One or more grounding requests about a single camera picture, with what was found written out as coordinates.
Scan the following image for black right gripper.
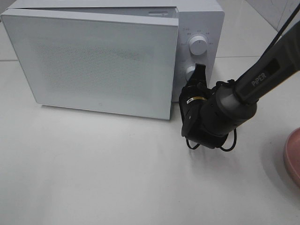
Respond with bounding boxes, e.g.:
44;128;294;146
179;63;228;149

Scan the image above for pink round plate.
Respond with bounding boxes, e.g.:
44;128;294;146
284;128;300;187

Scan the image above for white microwave door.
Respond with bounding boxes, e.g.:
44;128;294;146
1;8;179;120

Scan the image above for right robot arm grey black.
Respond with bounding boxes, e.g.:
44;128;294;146
179;7;300;149

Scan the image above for lower white timer knob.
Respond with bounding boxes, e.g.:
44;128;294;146
185;66;195;82

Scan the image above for upper white power knob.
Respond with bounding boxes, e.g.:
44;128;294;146
188;34;208;56

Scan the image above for white microwave oven body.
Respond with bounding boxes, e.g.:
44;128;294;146
1;0;225;102

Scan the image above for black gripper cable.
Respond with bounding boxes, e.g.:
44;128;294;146
185;128;238;152

